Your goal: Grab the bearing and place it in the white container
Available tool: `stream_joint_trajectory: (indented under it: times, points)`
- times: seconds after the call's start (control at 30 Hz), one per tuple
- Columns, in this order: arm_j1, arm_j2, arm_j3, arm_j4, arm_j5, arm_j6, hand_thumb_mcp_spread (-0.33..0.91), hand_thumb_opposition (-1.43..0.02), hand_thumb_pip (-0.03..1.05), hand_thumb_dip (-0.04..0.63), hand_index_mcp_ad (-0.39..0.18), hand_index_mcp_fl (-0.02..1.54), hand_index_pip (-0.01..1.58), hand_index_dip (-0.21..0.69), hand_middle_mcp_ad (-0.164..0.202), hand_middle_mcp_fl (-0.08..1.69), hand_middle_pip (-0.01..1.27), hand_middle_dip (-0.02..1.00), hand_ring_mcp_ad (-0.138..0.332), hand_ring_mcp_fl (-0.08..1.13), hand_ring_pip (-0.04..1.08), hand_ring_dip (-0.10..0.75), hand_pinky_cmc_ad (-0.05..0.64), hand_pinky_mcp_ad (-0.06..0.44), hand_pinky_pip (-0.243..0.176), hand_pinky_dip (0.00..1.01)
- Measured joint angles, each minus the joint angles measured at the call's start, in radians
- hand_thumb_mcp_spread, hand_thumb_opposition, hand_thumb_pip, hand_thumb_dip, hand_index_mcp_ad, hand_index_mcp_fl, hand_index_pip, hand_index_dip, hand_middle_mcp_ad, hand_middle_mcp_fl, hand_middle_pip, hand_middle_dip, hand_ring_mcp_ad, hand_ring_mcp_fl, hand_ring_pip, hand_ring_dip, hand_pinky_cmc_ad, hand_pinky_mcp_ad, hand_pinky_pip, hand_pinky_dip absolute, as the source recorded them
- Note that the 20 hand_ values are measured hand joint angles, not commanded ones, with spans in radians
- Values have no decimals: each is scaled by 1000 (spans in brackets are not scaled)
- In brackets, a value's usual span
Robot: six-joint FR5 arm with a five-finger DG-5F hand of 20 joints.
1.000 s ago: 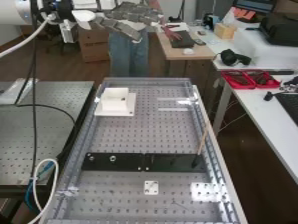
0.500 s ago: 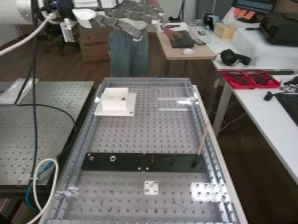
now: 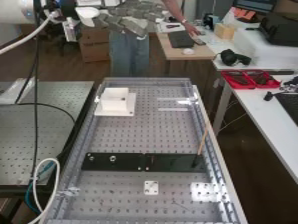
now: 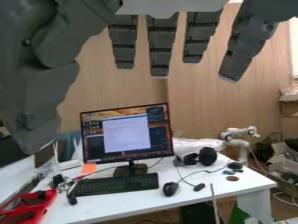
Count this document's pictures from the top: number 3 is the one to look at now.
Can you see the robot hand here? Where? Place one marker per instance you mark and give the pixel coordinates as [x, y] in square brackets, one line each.
[133, 20]

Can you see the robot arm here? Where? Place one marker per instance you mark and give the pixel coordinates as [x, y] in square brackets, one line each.
[17, 10]

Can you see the small metal bearing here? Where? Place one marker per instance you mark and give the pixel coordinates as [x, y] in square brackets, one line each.
[113, 158]

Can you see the person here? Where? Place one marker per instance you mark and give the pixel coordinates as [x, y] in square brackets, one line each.
[128, 53]

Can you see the cardboard box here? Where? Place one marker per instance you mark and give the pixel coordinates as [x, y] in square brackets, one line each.
[93, 46]

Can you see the black keyboard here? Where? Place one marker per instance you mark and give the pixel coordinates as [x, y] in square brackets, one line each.
[181, 39]
[290, 106]

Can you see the wooden desk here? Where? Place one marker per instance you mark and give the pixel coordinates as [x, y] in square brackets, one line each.
[177, 53]

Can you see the white mouse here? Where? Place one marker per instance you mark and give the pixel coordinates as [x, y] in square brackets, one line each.
[188, 51]

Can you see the clear box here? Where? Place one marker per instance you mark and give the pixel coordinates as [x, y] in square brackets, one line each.
[146, 80]

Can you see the small beige box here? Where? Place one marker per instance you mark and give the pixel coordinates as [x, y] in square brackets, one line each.
[224, 31]

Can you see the small white box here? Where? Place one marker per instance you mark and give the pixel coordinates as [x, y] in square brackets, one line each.
[114, 100]

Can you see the black headphones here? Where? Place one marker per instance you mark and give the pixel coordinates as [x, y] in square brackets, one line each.
[230, 56]

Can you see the red tray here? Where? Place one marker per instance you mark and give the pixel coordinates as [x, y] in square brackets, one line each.
[265, 79]
[238, 80]

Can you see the black case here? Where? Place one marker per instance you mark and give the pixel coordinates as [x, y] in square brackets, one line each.
[279, 30]

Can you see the small black object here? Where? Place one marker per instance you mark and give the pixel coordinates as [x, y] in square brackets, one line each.
[267, 96]

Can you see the thin stick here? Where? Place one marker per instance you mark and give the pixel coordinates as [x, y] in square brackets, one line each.
[201, 146]

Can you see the black plate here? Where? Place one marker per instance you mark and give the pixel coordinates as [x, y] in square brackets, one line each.
[124, 163]

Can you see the white desk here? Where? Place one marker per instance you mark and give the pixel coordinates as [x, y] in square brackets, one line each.
[266, 133]

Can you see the small white square plate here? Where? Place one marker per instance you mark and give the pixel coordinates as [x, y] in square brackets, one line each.
[150, 187]

